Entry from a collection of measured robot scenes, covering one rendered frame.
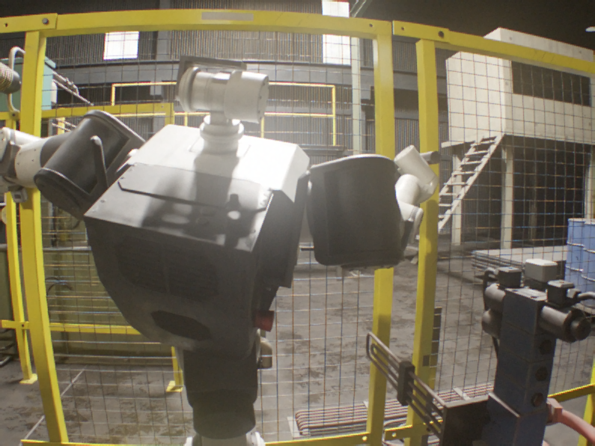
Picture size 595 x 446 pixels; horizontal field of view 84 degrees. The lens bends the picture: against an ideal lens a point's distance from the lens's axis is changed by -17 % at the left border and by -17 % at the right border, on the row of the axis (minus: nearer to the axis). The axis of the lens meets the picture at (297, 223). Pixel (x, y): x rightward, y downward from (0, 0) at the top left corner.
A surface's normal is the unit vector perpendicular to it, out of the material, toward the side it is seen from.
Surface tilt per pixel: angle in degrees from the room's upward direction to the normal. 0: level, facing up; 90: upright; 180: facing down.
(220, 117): 122
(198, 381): 79
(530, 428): 90
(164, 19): 90
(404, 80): 90
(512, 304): 90
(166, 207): 34
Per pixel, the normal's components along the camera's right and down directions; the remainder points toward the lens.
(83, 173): 0.78, -0.09
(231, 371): 0.22, -0.13
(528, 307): -0.99, 0.01
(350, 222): -0.60, -0.11
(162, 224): 0.13, -0.79
